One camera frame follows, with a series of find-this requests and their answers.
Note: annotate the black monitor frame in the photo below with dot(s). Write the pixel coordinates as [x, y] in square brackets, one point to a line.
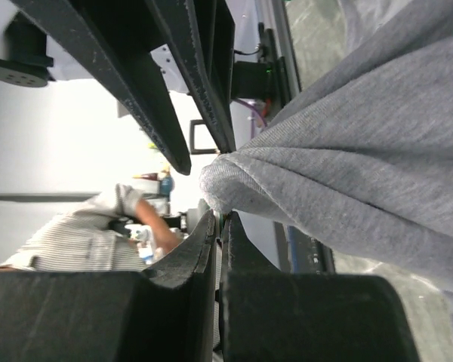
[201, 141]

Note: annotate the grey garment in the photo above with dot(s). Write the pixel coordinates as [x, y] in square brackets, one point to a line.
[362, 160]

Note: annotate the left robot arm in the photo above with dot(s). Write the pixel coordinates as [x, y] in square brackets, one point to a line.
[28, 55]

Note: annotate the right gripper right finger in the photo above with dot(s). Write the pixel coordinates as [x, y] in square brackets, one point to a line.
[270, 315]

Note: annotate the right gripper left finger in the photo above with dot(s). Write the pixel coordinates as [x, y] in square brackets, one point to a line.
[164, 313]

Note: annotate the person in striped shirt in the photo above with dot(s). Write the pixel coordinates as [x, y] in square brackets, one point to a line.
[81, 239]

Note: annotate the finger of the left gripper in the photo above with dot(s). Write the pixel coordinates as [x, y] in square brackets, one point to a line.
[200, 36]
[119, 63]

